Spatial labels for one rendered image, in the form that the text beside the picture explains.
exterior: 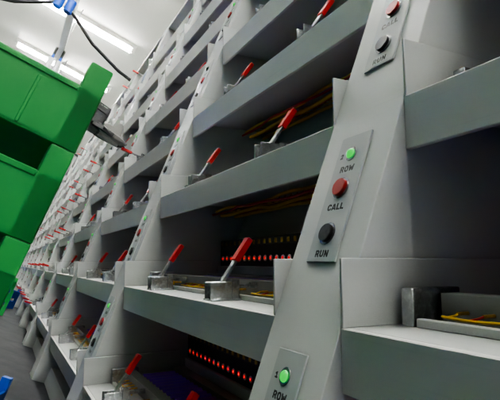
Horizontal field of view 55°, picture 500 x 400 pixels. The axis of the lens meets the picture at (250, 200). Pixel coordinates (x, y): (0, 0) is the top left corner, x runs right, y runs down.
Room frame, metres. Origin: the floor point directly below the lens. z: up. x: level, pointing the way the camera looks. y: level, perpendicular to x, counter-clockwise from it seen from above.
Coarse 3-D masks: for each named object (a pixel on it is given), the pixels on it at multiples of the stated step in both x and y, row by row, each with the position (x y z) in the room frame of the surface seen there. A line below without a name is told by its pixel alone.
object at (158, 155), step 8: (184, 112) 1.08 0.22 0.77; (160, 144) 1.22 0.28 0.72; (168, 144) 1.16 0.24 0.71; (152, 152) 1.30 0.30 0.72; (160, 152) 1.23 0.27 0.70; (168, 152) 1.16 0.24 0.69; (128, 160) 1.63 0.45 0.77; (136, 160) 1.64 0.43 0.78; (144, 160) 1.38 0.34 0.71; (152, 160) 1.30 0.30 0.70; (160, 160) 1.40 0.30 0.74; (128, 168) 1.58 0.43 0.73; (136, 168) 1.48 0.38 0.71; (144, 168) 1.38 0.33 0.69; (152, 168) 1.53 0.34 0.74; (160, 168) 1.52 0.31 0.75; (128, 176) 1.58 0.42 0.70; (152, 176) 1.67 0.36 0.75
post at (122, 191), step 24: (192, 24) 1.64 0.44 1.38; (168, 96) 1.65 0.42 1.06; (144, 120) 1.68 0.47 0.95; (144, 144) 1.65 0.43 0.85; (120, 192) 1.64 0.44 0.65; (144, 192) 1.68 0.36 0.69; (96, 240) 1.64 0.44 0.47; (120, 240) 1.67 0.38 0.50; (72, 288) 1.64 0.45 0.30; (72, 312) 1.65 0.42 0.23; (96, 312) 1.68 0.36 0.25; (48, 336) 1.67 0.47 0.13; (48, 360) 1.65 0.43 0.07
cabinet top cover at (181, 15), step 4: (188, 0) 2.00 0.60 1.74; (192, 0) 1.99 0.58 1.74; (184, 4) 2.06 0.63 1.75; (188, 4) 2.03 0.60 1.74; (192, 4) 2.02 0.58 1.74; (184, 8) 2.07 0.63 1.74; (188, 8) 2.06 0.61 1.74; (192, 8) 2.05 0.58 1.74; (180, 12) 2.11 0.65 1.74; (184, 12) 2.10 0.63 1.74; (188, 12) 2.09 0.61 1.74; (176, 16) 2.16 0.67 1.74; (180, 16) 2.15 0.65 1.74; (184, 16) 2.14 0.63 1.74; (172, 20) 2.25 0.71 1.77; (176, 20) 2.19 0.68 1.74; (180, 20) 2.18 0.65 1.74; (172, 24) 2.24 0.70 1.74; (176, 24) 2.23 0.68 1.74; (172, 28) 2.28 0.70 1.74; (176, 28) 2.26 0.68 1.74
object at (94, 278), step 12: (84, 264) 1.64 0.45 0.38; (96, 264) 1.65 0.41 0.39; (108, 264) 1.67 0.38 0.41; (120, 264) 1.08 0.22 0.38; (84, 276) 1.64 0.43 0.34; (96, 276) 1.49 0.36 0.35; (108, 276) 1.24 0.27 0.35; (84, 288) 1.48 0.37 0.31; (96, 288) 1.29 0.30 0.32; (108, 288) 1.14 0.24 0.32
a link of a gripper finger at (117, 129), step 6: (108, 126) 1.42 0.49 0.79; (114, 126) 1.42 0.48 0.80; (120, 126) 1.43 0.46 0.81; (102, 132) 1.41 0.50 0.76; (114, 132) 1.42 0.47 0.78; (120, 132) 1.43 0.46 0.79; (114, 138) 1.42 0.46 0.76; (120, 138) 1.43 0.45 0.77; (120, 144) 1.44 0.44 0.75; (126, 144) 1.45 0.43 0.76
